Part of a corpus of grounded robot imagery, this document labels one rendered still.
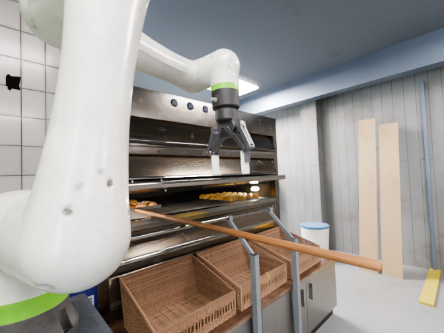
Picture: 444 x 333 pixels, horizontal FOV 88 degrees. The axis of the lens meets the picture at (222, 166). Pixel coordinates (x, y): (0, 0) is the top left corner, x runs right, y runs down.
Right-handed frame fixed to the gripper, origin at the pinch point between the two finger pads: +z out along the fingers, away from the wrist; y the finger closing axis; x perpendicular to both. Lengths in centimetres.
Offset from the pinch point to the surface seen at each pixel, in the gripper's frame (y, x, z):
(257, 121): -98, 146, -52
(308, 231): -128, 301, 104
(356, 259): 29.0, 22.2, 28.4
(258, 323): -41, 58, 95
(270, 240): -1.6, 22.1, 28.3
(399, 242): -15, 330, 109
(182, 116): -100, 50, -46
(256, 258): -40, 59, 55
